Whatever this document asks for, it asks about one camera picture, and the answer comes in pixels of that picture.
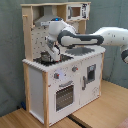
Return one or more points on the small dark metal pot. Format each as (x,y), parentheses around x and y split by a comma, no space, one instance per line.
(45,57)

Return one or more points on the grey toy sink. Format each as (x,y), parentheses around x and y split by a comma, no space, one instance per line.
(79,51)

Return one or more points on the grey range hood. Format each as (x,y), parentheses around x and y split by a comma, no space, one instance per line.
(47,17)

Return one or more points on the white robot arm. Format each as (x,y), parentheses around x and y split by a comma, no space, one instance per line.
(66,36)

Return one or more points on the right red stove knob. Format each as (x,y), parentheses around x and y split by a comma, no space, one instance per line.
(74,69)

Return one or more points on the white toy microwave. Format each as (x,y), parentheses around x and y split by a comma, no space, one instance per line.
(78,11)

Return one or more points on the left red stove knob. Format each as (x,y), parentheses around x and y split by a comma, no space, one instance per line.
(56,75)

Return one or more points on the wooden toy kitchen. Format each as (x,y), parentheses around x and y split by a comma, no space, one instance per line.
(40,84)

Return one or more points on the grey cupboard door handle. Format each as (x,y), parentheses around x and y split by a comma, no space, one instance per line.
(84,83)

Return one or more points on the red stove knob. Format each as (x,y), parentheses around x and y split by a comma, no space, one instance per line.
(56,75)
(74,69)

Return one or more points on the grey ice dispenser panel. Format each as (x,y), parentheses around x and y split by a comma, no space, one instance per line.
(91,73)

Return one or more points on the toy oven door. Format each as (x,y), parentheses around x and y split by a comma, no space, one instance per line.
(65,98)

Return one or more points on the black toy stovetop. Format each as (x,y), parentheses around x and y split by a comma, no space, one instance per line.
(63,58)

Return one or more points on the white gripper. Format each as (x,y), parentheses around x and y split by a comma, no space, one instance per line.
(53,50)

